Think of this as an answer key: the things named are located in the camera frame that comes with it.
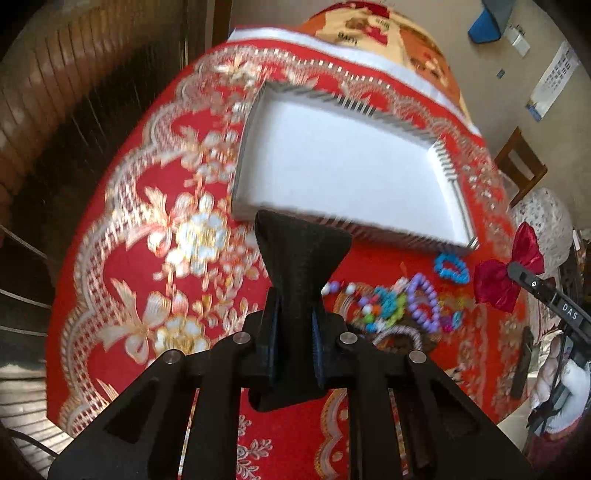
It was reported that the red satin bow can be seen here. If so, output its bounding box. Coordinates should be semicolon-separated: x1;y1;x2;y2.
473;222;545;313

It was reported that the light blue bead bracelet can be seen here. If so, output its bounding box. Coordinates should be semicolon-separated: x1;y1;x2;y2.
433;252;471;285

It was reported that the rainbow small bead bracelet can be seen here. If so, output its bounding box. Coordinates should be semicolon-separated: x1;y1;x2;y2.
438;294;477;333

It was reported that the purple bead bracelet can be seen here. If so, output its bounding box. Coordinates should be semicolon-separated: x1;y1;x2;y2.
406;272;442;334

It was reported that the grey white braided bracelet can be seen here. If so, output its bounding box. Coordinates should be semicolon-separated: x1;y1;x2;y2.
370;324;425;351

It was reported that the colourful flower bead bracelet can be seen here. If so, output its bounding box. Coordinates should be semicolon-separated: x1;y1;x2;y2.
355;285;410;333

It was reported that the multicolour large bead bracelet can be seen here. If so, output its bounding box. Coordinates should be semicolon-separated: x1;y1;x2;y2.
320;280;359;298

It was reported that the black fabric bow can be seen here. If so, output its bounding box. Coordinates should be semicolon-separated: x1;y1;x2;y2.
245;210;352;412

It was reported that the white gloved hand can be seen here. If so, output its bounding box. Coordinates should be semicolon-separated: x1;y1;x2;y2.
530;335;590;435

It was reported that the white floral cushion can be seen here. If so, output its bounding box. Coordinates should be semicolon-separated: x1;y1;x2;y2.
511;187;573;279

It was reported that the wooden chair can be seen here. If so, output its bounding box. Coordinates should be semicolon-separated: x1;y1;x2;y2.
495;127;548;208

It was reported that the red floral tablecloth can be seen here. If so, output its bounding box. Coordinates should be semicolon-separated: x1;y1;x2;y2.
44;28;532;480

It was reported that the striped white tray box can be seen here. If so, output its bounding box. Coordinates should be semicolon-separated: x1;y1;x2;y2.
231;82;479;255

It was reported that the cartoon love blanket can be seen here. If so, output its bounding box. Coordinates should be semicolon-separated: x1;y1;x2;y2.
294;1;474;128

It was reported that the brown wooden door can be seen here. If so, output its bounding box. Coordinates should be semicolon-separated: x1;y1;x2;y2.
1;1;213;334

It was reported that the wall calendar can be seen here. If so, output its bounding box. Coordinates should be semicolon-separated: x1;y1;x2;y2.
526;40;580;122

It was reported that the blue wall object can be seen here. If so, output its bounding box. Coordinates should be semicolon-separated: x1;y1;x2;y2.
468;0;516;45

